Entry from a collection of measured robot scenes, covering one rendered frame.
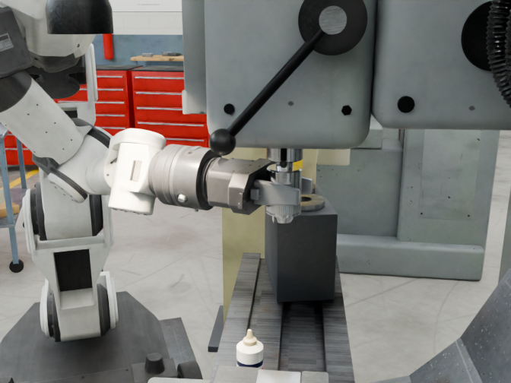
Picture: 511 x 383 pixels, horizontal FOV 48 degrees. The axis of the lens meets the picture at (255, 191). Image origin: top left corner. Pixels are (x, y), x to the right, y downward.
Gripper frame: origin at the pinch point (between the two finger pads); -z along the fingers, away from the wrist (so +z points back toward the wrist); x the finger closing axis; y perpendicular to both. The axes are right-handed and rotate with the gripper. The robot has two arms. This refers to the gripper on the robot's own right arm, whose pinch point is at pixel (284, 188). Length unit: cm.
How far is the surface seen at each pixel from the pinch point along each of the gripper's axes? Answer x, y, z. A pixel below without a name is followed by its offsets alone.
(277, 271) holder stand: 29.5, 26.7, 11.7
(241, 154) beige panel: 156, 36, 76
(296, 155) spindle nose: -1.3, -5.1, -2.0
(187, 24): -5.7, -21.0, 11.0
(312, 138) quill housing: -8.2, -8.9, -6.2
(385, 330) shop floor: 185, 124, 13
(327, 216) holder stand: 33.9, 15.1, 3.2
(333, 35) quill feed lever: -10.7, -20.3, -8.8
